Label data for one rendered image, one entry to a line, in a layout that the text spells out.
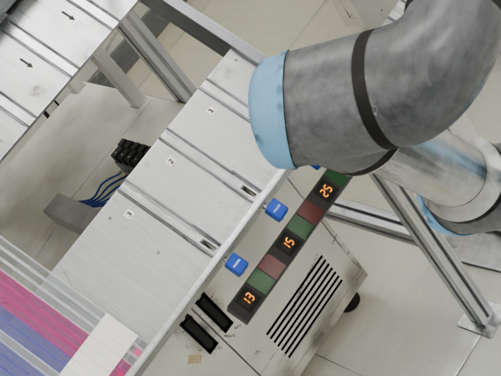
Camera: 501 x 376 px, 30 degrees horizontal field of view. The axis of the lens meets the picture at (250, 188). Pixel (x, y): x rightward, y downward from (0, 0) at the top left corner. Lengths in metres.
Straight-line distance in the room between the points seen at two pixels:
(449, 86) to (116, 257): 0.76
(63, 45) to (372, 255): 1.04
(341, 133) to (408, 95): 0.08
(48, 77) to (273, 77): 0.74
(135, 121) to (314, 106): 1.23
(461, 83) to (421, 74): 0.04
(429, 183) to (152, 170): 0.56
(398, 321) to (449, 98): 1.36
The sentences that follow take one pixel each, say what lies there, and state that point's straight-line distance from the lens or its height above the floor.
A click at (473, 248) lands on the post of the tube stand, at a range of 2.19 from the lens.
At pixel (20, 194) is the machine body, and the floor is 0.62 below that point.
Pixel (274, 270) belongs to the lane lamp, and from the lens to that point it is 1.47.
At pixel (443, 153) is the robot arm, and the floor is 0.91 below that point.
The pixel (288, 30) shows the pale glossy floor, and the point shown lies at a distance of 3.20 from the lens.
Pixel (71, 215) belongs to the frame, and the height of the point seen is 0.66.
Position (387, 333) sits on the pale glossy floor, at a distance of 2.17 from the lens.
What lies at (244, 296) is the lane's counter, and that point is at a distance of 1.46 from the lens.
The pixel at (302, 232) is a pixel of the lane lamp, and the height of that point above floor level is 0.65.
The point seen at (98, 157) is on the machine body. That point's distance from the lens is 2.06.
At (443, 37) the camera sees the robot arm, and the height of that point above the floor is 1.13.
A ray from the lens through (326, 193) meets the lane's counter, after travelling 1.52.
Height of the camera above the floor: 1.63
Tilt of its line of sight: 37 degrees down
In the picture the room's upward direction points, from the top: 40 degrees counter-clockwise
